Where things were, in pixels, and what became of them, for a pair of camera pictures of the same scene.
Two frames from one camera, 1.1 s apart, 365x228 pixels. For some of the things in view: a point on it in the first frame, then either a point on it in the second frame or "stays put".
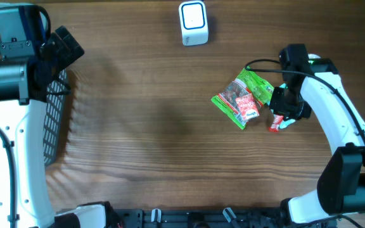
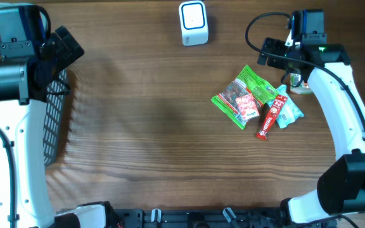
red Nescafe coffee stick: x=276 y=122 → x=277 y=107
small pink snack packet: x=248 y=106 stays put
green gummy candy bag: x=248 y=83 stays put
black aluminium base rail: x=201 y=218 stays put
